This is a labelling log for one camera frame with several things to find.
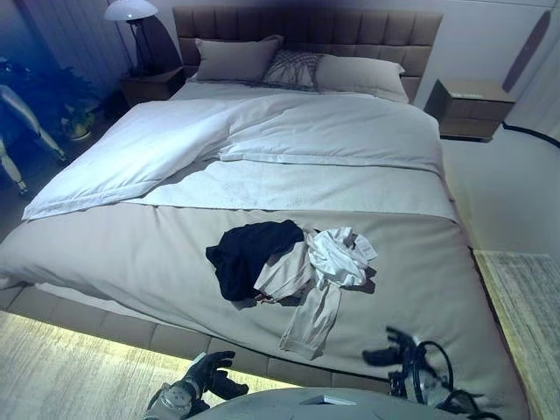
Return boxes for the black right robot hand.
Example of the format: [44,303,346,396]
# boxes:
[361,325,422,381]

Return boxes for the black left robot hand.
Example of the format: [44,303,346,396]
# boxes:
[179,350,250,401]

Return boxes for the taupe bed cover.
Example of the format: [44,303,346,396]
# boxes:
[0,201,526,403]

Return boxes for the large upholstered bed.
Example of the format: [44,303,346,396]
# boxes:
[0,3,533,420]

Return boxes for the grey robot torso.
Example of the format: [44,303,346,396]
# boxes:
[192,386,473,420]

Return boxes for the beige trousers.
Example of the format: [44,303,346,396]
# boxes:
[252,240,343,361]

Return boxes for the white shirt with tag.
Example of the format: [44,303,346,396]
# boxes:
[303,225,378,288]

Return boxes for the black garment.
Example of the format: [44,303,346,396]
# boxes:
[205,219,305,302]

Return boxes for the grey textured rug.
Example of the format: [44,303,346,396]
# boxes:
[0,309,303,420]
[473,250,560,420]

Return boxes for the white duvet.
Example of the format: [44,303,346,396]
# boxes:
[21,92,443,221]

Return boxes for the wooden nightstand with drawers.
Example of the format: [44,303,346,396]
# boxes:
[423,78,517,144]

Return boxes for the plain beige pillow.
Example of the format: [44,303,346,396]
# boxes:
[190,34,285,82]
[312,53,410,105]

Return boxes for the patterned grey cushion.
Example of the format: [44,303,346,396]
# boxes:
[261,48,325,92]

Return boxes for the potted green plant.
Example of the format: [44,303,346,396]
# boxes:
[30,65,102,142]

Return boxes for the brown tufted headboard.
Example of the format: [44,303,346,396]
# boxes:
[171,4,444,100]

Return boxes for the white dome table lamp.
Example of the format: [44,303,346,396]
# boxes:
[103,0,159,74]

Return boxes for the black floor cable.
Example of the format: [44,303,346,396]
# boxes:
[501,122,560,151]

